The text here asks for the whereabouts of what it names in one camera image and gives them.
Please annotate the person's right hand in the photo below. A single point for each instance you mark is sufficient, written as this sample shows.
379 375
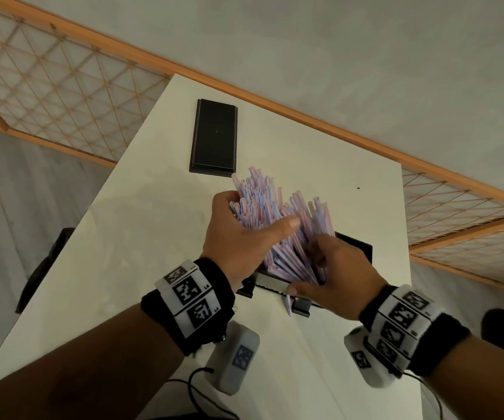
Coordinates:
348 279

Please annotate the person's left hand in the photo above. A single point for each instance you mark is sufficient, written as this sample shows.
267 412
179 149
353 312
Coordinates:
230 244

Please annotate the person's left thumb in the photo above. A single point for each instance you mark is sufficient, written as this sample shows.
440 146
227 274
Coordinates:
278 227

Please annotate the person's right thumb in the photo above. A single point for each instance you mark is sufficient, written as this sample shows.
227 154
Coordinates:
304 290

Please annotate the bundle of pink blue straws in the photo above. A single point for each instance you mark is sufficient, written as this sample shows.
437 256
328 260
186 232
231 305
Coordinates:
273 201

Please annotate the person's right forearm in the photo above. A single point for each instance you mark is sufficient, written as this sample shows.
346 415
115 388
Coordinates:
483 380

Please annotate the person's left forearm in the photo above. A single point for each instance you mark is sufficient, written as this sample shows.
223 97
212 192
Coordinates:
85 367

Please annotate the single pink blue straw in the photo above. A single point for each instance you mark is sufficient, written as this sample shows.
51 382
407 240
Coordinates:
288 306

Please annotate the black box tray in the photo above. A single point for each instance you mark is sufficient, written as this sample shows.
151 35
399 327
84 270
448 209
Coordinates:
356 249

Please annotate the black box lid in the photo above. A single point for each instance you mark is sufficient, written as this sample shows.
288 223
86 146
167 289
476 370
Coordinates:
214 137

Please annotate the black wristband with marker tags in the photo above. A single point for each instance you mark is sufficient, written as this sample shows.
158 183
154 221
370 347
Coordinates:
190 301
409 328

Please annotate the black chair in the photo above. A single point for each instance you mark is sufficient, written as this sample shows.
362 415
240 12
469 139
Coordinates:
44 266

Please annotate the wooden lattice railing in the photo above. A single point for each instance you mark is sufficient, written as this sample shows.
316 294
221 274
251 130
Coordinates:
59 83

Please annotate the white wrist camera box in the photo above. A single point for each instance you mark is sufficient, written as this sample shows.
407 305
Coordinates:
363 360
234 358

